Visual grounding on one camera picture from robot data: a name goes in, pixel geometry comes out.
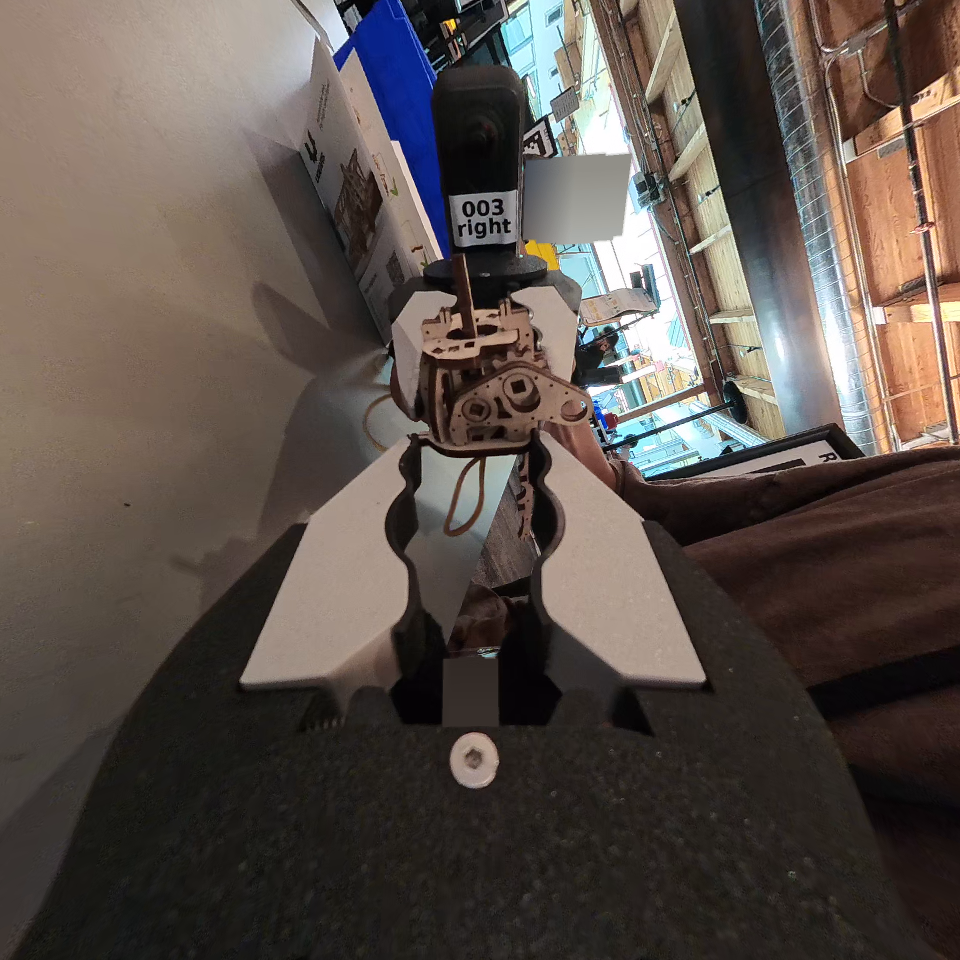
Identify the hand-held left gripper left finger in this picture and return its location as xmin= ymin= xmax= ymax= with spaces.
xmin=240 ymin=435 xmax=425 ymax=714

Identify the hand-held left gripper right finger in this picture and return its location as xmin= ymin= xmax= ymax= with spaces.
xmin=525 ymin=433 xmax=708 ymax=721

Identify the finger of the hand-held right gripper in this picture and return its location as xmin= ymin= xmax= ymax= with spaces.
xmin=521 ymin=287 xmax=580 ymax=384
xmin=388 ymin=291 xmax=453 ymax=421

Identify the tan rubber band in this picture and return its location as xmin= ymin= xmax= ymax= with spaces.
xmin=441 ymin=455 xmax=490 ymax=539
xmin=363 ymin=390 xmax=396 ymax=453

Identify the wooden cage-shaped model assembly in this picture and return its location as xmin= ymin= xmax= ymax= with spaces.
xmin=416 ymin=255 xmax=594 ymax=460

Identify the wooden toothed strip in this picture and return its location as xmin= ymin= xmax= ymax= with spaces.
xmin=513 ymin=448 xmax=543 ymax=544

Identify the person's right forearm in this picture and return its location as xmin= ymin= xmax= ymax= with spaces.
xmin=573 ymin=429 xmax=960 ymax=560

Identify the white model kit box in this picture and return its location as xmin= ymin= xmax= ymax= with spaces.
xmin=298 ymin=37 xmax=445 ymax=333

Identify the blue plastic bin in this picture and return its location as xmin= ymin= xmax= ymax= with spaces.
xmin=333 ymin=0 xmax=441 ymax=241

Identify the black disc stand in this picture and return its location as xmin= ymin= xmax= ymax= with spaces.
xmin=600 ymin=377 xmax=753 ymax=453

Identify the black framed marker sign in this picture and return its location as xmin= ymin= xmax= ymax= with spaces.
xmin=645 ymin=423 xmax=865 ymax=483

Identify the person's brown clothing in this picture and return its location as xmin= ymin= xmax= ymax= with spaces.
xmin=678 ymin=480 xmax=960 ymax=960

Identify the black ventilation duct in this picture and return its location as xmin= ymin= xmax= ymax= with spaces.
xmin=675 ymin=0 xmax=850 ymax=442

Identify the silver ventilation duct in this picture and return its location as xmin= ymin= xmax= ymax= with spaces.
xmin=756 ymin=0 xmax=885 ymax=457

